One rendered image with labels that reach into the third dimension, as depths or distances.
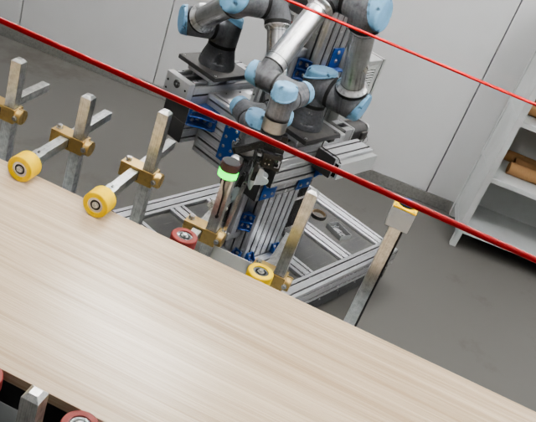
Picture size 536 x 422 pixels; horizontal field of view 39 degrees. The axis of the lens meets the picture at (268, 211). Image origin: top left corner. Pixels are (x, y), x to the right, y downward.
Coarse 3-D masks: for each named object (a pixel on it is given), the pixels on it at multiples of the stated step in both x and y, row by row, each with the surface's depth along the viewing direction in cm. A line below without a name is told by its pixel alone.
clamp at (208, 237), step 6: (186, 222) 234; (192, 222) 234; (198, 222) 236; (204, 222) 237; (186, 228) 235; (192, 228) 235; (198, 228) 234; (204, 228) 234; (204, 234) 234; (210, 234) 233; (216, 234) 233; (222, 234) 234; (198, 240) 236; (204, 240) 235; (210, 240) 234; (216, 240) 233; (222, 240) 234
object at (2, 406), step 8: (8, 384) 160; (0, 392) 162; (8, 392) 161; (16, 392) 161; (24, 392) 160; (0, 400) 163; (8, 400) 163; (16, 400) 162; (0, 408) 164; (8, 408) 164; (16, 408) 163; (48, 408) 160; (56, 408) 159; (0, 416) 166; (8, 416) 165; (16, 416) 164; (48, 416) 161; (56, 416) 160
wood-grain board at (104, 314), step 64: (0, 192) 210; (64, 192) 221; (0, 256) 188; (64, 256) 196; (128, 256) 204; (192, 256) 214; (0, 320) 170; (64, 320) 176; (128, 320) 183; (192, 320) 191; (256, 320) 199; (320, 320) 208; (64, 384) 160; (128, 384) 166; (192, 384) 172; (256, 384) 179; (320, 384) 186; (384, 384) 194; (448, 384) 202
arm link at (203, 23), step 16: (224, 0) 254; (240, 0) 250; (256, 0) 252; (272, 0) 255; (192, 16) 283; (208, 16) 274; (224, 16) 266; (240, 16) 258; (256, 16) 257; (192, 32) 289; (208, 32) 287
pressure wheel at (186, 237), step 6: (180, 228) 223; (174, 234) 219; (180, 234) 221; (186, 234) 220; (192, 234) 222; (174, 240) 218; (180, 240) 217; (186, 240) 218; (192, 240) 219; (186, 246) 218; (192, 246) 219
